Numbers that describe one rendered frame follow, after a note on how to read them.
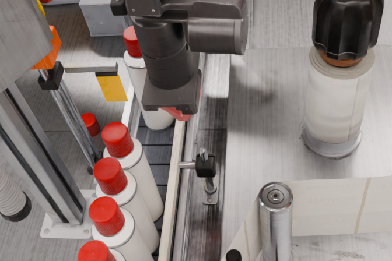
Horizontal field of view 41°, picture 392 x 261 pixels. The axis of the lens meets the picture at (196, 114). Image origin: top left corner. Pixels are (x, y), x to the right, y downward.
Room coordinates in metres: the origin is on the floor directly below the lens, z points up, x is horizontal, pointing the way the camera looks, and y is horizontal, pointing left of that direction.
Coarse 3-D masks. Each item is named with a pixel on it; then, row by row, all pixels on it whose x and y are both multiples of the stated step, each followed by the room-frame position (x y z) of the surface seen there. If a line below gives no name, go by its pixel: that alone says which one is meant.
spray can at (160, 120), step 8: (128, 32) 0.57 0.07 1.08; (128, 40) 0.55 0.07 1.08; (136, 40) 0.55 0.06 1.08; (128, 48) 0.56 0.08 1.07; (136, 48) 0.55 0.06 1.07; (128, 56) 0.56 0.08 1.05; (136, 56) 0.55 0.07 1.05; (128, 64) 0.55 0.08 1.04; (136, 64) 0.54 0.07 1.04; (144, 64) 0.54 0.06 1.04; (128, 72) 0.56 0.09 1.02; (136, 72) 0.54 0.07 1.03; (144, 72) 0.54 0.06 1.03; (136, 80) 0.54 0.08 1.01; (144, 80) 0.54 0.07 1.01; (136, 88) 0.55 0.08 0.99; (136, 96) 0.56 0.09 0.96; (144, 112) 0.55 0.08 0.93; (152, 112) 0.54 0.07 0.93; (160, 112) 0.54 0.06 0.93; (152, 120) 0.54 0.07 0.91; (160, 120) 0.54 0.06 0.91; (168, 120) 0.55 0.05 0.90; (152, 128) 0.54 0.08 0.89; (160, 128) 0.54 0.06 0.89
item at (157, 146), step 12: (144, 120) 0.57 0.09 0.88; (144, 132) 0.55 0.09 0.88; (156, 132) 0.54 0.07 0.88; (168, 132) 0.53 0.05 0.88; (144, 144) 0.52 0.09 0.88; (156, 144) 0.52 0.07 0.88; (168, 144) 0.51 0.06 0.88; (156, 156) 0.49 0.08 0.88; (168, 156) 0.49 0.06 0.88; (156, 168) 0.47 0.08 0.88; (168, 168) 0.46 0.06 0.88; (156, 180) 0.45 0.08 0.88; (180, 180) 0.46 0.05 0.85; (156, 228) 0.36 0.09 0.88; (156, 252) 0.33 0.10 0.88
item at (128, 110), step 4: (128, 88) 0.58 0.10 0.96; (132, 88) 0.58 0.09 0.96; (128, 92) 0.57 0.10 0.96; (132, 92) 0.57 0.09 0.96; (128, 96) 0.56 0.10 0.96; (132, 96) 0.56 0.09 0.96; (128, 100) 0.55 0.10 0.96; (132, 100) 0.55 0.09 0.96; (128, 104) 0.54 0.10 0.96; (132, 104) 0.54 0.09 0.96; (124, 108) 0.54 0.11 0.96; (128, 108) 0.53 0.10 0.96; (132, 108) 0.54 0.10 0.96; (124, 112) 0.53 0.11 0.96; (128, 112) 0.53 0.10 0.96; (132, 112) 0.53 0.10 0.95; (124, 116) 0.52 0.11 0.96; (128, 116) 0.52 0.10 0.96; (124, 120) 0.51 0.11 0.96; (128, 120) 0.51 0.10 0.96; (128, 124) 0.51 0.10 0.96; (128, 128) 0.50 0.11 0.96
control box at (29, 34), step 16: (0, 0) 0.32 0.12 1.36; (16, 0) 0.33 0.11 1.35; (32, 0) 0.34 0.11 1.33; (0, 16) 0.32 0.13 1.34; (16, 16) 0.32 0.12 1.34; (32, 16) 0.33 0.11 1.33; (0, 32) 0.31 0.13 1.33; (16, 32) 0.32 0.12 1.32; (32, 32) 0.33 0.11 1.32; (48, 32) 0.34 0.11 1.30; (0, 48) 0.31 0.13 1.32; (16, 48) 0.32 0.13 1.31; (32, 48) 0.32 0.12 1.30; (48, 48) 0.33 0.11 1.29; (0, 64) 0.30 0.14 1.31; (16, 64) 0.31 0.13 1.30; (32, 64) 0.32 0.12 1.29; (0, 80) 0.30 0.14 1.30
